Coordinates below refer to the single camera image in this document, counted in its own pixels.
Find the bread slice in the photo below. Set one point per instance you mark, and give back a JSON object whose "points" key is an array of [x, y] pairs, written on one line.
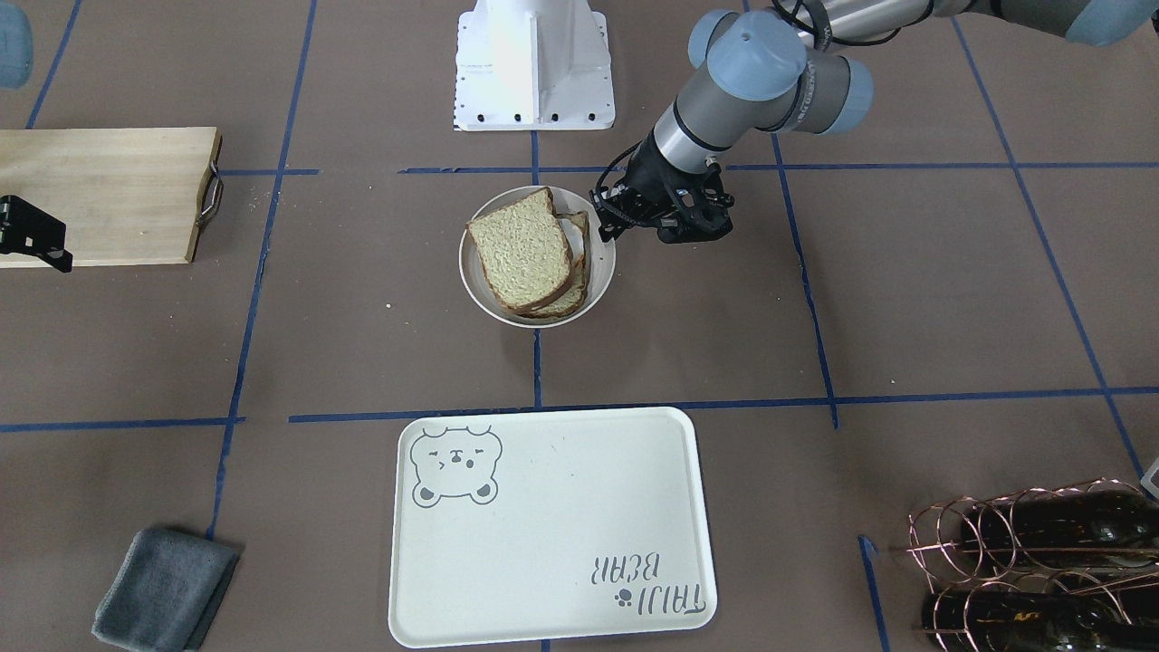
{"points": [[576, 227], [524, 254]]}

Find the grey folded cloth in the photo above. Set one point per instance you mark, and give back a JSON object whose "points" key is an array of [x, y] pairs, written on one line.
{"points": [[167, 593]]}

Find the dark wine bottle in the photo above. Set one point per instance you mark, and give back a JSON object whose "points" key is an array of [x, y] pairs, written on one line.
{"points": [[994, 617], [1112, 528]]}

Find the copper wire bottle rack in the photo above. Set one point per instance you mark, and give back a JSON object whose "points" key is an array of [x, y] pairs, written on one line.
{"points": [[934, 544]]}

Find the white bear tray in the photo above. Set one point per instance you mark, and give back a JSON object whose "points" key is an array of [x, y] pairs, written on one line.
{"points": [[561, 524]]}

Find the wooden cutting board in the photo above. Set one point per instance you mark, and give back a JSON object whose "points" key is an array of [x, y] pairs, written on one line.
{"points": [[134, 196]]}

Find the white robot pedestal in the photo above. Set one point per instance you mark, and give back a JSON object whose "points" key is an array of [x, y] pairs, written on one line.
{"points": [[524, 65]]}

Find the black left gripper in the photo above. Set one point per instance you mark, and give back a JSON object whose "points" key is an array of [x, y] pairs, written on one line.
{"points": [[645, 172]]}

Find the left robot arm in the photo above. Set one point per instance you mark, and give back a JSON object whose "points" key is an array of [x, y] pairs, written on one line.
{"points": [[783, 68]]}

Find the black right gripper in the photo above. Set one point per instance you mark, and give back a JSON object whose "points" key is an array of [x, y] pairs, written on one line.
{"points": [[27, 231]]}

